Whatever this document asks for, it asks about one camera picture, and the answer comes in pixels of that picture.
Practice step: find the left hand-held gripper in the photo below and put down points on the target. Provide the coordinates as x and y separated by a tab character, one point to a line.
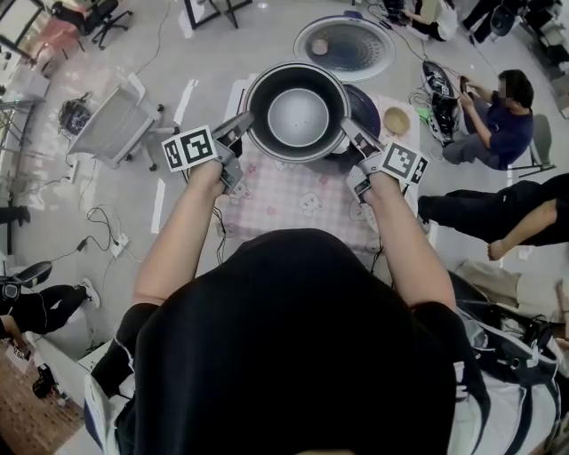
191	146

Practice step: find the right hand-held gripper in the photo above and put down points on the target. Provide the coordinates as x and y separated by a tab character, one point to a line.
402	162

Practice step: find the dark blue rice cooker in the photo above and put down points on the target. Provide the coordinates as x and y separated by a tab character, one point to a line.
366	113

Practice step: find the dark metal pot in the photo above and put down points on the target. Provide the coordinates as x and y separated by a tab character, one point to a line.
298	117

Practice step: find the person's right forearm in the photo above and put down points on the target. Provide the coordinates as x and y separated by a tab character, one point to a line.
409	249

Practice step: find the person's left forearm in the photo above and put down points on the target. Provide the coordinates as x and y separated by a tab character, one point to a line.
178	240

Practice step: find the beige ribbed bowl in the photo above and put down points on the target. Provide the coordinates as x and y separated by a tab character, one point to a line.
397	120

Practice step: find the pink checked tablecloth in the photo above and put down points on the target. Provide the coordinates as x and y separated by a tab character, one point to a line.
289	191

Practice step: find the black and white equipment rig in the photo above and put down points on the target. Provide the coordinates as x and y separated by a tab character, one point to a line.
440	102

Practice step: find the white mesh office chair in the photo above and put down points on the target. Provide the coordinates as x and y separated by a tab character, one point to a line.
120	120

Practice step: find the white power strip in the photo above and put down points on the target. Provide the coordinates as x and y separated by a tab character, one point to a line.
119	244
73	171

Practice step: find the black office chair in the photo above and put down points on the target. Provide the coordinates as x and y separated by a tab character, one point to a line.
95	15

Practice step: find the beige cloth bag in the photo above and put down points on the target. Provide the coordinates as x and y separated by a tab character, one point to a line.
489	280

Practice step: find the person's black shirt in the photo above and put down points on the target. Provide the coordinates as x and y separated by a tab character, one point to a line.
113	369

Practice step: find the white and navy bag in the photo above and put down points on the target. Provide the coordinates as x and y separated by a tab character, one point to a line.
511	391

